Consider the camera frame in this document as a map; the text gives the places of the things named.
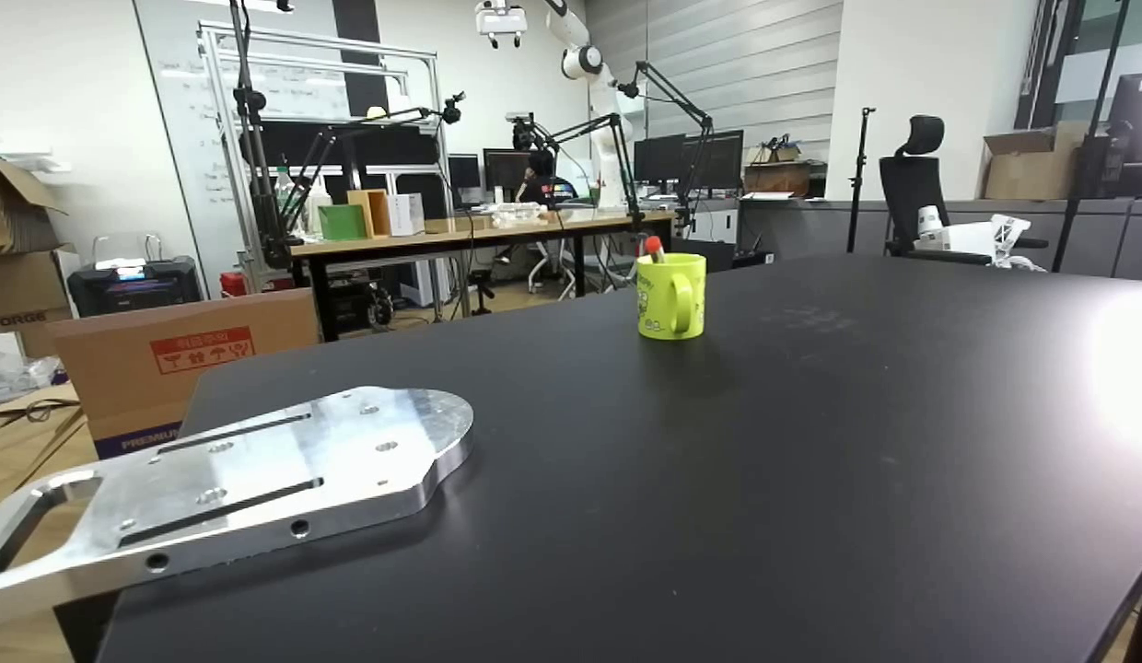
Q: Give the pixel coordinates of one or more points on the orange-capped white marker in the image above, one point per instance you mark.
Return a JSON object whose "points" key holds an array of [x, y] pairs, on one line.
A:
{"points": [[650, 250]]}

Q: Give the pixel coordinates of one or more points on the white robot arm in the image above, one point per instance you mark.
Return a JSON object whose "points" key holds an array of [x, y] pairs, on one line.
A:
{"points": [[591, 62]]}

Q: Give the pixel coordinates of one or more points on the yellow-green ceramic mug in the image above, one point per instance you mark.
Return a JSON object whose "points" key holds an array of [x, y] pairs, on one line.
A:
{"points": [[668, 300]]}

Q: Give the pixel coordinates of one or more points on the wooden desk with black legs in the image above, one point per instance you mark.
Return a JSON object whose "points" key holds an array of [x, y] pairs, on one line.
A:
{"points": [[474, 230]]}

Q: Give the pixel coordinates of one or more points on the white box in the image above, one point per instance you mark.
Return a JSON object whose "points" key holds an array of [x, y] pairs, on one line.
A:
{"points": [[406, 217]]}

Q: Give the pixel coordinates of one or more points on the black computer monitor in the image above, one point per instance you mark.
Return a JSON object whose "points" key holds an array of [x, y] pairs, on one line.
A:
{"points": [[691, 159]]}

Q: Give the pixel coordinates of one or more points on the orange box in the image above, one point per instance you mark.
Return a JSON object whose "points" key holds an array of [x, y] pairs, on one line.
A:
{"points": [[375, 213]]}

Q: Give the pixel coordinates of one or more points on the green box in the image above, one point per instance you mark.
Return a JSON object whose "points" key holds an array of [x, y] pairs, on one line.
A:
{"points": [[339, 224]]}

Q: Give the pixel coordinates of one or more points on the wide black monitor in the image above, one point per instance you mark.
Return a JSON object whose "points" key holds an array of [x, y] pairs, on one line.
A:
{"points": [[352, 144]]}

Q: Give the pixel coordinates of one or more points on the silver metal mounting plate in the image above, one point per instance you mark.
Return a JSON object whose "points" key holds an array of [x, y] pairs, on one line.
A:
{"points": [[289, 472]]}

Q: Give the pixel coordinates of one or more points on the thin black pole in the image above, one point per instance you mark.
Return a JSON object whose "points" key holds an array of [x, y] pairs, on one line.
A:
{"points": [[859, 180]]}

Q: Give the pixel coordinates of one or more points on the black office chair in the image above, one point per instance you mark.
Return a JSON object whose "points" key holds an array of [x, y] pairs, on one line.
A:
{"points": [[912, 187]]}

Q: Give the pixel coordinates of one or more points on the black tripod stand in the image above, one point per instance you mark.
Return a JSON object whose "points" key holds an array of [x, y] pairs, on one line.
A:
{"points": [[257, 133]]}

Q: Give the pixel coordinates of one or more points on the white crumpled object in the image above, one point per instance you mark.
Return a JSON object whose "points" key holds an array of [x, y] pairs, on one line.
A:
{"points": [[989, 237]]}

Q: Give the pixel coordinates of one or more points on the cardboard box with red label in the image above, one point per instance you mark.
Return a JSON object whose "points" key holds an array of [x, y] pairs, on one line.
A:
{"points": [[143, 369]]}

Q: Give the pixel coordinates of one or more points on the whiteboard on stand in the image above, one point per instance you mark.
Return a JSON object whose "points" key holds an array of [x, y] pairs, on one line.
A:
{"points": [[187, 133]]}

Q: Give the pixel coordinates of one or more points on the plain brown cardboard box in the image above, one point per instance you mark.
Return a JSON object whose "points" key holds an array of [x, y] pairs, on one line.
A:
{"points": [[1029, 167]]}

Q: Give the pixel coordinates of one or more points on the slanted black pole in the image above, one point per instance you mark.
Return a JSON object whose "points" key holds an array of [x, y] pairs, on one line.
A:
{"points": [[1093, 133]]}

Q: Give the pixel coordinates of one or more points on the stacked open cardboard boxes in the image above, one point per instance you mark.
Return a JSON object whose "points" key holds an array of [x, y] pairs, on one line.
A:
{"points": [[14, 251]]}

